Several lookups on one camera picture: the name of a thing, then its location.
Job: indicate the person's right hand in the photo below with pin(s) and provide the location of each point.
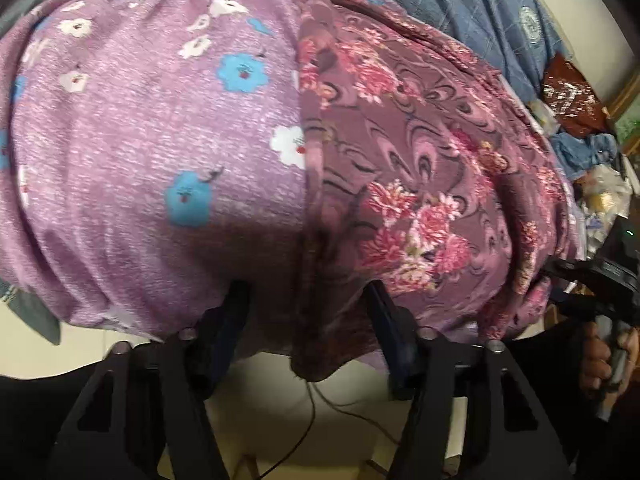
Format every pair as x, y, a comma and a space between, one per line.
595, 360

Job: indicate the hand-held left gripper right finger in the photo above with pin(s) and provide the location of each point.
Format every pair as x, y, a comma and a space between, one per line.
381, 310

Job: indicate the maroon floral pants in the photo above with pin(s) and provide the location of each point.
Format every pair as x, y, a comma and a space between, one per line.
425, 160

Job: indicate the blue denim cloth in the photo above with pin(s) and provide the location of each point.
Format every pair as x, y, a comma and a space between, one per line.
575, 152

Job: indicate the wooden door frame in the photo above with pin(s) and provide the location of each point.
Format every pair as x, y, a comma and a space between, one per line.
625, 105

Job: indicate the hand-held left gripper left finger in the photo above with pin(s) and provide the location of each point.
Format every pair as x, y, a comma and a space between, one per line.
235, 305

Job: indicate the purple flower print blanket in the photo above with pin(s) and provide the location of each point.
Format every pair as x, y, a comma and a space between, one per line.
125, 160

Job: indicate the brown patterned cloth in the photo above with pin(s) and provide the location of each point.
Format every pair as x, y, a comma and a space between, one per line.
570, 95

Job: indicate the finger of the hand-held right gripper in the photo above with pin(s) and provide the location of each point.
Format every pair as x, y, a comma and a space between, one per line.
575, 307
570, 270

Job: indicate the blue striped duvet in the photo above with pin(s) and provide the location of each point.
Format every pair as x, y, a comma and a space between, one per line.
475, 5

